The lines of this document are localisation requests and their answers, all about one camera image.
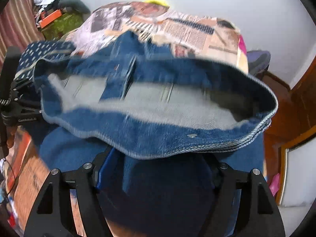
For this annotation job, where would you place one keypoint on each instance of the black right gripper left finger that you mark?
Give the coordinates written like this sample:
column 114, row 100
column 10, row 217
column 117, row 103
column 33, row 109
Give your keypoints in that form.
column 52, row 215

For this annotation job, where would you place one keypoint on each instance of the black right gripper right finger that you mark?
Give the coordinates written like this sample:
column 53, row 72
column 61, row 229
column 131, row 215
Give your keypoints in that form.
column 258, row 214

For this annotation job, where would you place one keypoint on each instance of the blue denim jacket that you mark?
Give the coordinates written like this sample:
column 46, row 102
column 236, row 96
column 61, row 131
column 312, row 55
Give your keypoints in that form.
column 157, row 114

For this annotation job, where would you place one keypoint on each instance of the pink croc shoe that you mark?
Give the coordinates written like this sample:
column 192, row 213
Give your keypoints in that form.
column 275, row 184

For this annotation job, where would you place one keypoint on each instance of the navy patterned cloth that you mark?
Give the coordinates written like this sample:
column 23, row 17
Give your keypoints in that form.
column 50, row 50

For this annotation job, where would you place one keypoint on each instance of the striped brown curtain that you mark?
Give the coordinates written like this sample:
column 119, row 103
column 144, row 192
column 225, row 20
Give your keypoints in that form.
column 18, row 26

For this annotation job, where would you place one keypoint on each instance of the orange box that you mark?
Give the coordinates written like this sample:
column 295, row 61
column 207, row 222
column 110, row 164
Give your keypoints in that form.
column 50, row 18

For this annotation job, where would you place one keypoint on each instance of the brown wooden door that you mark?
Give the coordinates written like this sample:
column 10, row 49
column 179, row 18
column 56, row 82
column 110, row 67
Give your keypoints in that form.
column 295, row 116

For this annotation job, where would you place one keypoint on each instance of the dark grey cloth pile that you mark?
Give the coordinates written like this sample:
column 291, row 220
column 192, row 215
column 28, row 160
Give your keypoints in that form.
column 77, row 5

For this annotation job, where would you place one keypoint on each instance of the yellow object behind bed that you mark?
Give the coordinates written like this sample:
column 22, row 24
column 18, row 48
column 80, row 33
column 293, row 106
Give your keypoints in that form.
column 158, row 2

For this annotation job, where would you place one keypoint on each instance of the newspaper print bed sheet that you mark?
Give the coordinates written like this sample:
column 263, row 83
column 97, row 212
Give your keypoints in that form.
column 37, row 147

